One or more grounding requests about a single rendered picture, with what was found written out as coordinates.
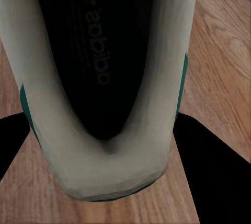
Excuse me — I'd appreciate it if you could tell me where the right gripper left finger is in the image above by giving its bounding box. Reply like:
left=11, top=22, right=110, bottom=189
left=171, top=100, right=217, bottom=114
left=0, top=112, right=30, bottom=181

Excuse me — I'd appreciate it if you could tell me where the gym shoe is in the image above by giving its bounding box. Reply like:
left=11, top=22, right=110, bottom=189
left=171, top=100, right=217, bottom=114
left=0, top=0, right=196, bottom=202

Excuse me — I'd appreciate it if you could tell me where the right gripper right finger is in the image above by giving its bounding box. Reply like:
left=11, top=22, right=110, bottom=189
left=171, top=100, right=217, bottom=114
left=173, top=113, right=251, bottom=224

